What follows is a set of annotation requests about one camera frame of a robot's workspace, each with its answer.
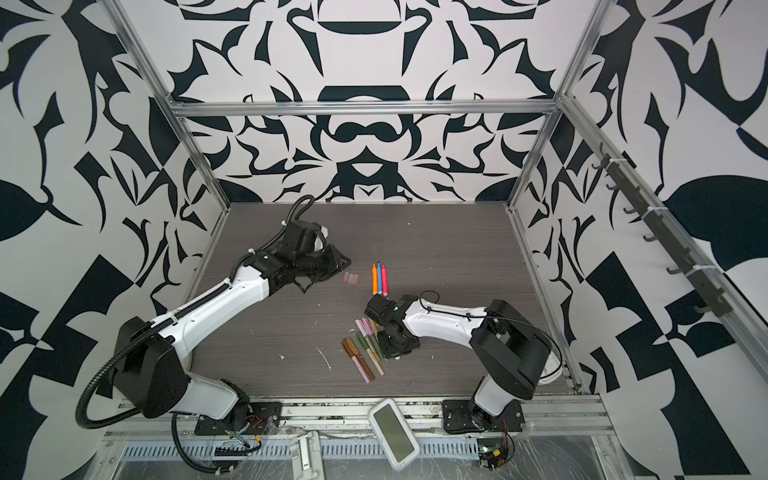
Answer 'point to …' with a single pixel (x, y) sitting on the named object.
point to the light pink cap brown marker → (360, 327)
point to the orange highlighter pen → (374, 279)
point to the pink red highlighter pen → (384, 280)
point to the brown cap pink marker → (351, 350)
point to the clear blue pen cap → (350, 278)
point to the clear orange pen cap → (355, 279)
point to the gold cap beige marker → (375, 326)
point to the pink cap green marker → (370, 333)
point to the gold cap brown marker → (356, 352)
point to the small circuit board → (492, 455)
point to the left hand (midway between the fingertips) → (354, 256)
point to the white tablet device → (397, 440)
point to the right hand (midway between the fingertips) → (392, 351)
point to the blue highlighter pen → (379, 278)
